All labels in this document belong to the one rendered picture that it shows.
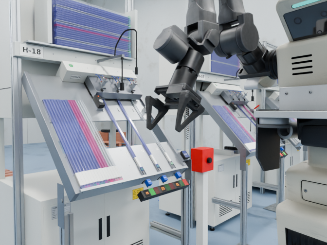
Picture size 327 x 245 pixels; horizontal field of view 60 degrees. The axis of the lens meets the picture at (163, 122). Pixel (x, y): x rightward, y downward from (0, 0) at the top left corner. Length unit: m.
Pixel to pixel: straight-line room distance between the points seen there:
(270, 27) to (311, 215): 5.97
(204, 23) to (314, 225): 0.53
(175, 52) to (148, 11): 8.28
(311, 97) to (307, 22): 0.18
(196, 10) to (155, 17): 7.91
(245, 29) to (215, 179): 1.82
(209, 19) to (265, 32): 5.90
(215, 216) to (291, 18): 2.02
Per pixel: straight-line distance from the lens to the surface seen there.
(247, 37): 0.80
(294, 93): 0.77
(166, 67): 2.76
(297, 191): 0.82
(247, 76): 0.90
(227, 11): 0.82
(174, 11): 8.19
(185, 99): 0.58
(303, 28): 0.79
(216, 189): 2.51
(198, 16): 0.72
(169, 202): 2.85
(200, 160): 1.96
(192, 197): 2.59
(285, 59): 0.81
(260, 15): 6.76
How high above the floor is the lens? 1.04
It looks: 2 degrees down
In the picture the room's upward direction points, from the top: straight up
